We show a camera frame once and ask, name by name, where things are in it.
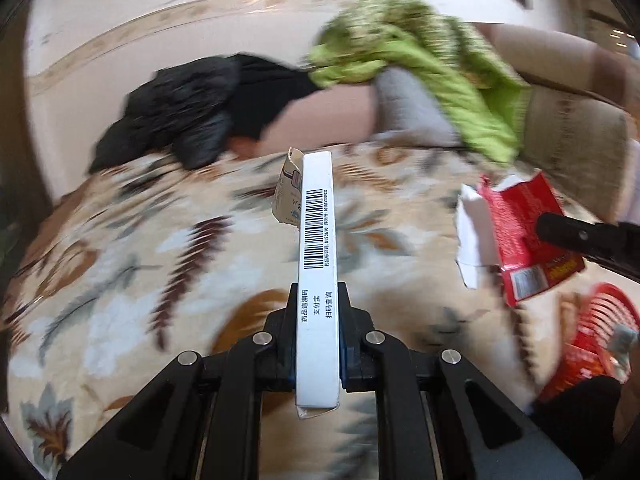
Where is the brown pink sofa backrest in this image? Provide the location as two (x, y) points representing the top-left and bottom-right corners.
(475, 22), (640, 111)

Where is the torn red box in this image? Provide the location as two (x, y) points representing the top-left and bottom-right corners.
(455, 170), (586, 308)

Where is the red mesh basket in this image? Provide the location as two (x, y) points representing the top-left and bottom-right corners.
(537, 282), (640, 403)

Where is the green patterned quilt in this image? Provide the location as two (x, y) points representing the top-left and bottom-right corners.
(306, 0), (532, 166)

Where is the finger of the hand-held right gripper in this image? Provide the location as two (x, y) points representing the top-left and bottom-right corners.
(536, 212), (640, 281)

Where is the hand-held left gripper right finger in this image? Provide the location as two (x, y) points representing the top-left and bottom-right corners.
(337, 282), (583, 480)

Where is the brown glass panel door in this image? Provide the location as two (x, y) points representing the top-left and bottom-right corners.
(0, 10), (56, 261)

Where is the leaf printed blanket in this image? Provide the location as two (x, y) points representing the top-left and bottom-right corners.
(0, 140), (626, 476)

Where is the black puffer jacket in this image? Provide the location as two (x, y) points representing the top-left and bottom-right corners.
(90, 55), (241, 173)

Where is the white medicine box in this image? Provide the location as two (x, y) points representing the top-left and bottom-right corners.
(270, 147), (342, 420)

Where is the black cloth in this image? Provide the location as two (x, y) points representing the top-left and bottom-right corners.
(225, 52), (326, 141)

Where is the dark cloth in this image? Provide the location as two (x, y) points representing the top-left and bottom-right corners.
(527, 375), (636, 461)

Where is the grey quilted pillow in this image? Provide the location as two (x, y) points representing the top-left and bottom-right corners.
(372, 67), (463, 148)

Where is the striped floral sofa cushion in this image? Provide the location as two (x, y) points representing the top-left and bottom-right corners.
(515, 82), (633, 223)

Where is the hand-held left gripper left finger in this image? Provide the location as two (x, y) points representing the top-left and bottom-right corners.
(57, 282), (301, 480)

